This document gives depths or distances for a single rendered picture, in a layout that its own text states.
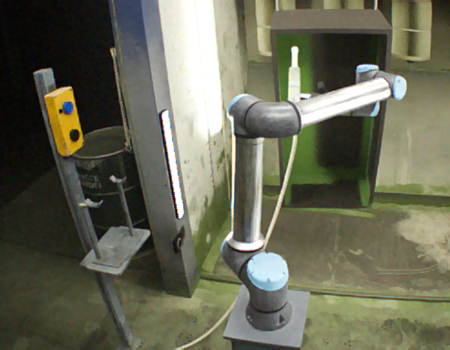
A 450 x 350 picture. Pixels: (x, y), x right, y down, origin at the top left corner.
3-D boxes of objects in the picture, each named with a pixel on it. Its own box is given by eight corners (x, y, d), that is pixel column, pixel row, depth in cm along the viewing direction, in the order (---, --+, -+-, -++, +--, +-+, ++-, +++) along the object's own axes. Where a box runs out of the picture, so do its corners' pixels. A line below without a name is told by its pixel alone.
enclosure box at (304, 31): (283, 173, 280) (273, 10, 204) (365, 174, 268) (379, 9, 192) (281, 207, 253) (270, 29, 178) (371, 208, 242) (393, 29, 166)
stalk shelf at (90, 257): (112, 228, 190) (111, 226, 190) (150, 233, 184) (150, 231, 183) (79, 266, 164) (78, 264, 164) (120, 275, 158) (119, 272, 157)
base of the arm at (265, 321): (287, 334, 140) (288, 317, 136) (240, 327, 146) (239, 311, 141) (295, 299, 156) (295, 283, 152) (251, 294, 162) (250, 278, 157)
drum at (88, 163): (84, 243, 307) (54, 149, 266) (132, 211, 348) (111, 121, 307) (128, 270, 276) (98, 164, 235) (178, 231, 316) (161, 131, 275)
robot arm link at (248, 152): (238, 289, 150) (241, 104, 118) (219, 264, 164) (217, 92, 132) (270, 277, 157) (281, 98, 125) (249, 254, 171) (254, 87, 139)
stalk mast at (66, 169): (127, 339, 217) (42, 68, 141) (135, 342, 215) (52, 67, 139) (122, 346, 212) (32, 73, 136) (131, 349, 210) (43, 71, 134)
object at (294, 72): (300, 148, 163) (300, 107, 146) (289, 148, 164) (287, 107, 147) (301, 80, 194) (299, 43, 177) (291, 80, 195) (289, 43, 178)
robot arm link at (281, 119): (263, 117, 110) (410, 72, 134) (242, 106, 120) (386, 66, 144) (267, 152, 116) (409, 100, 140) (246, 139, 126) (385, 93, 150)
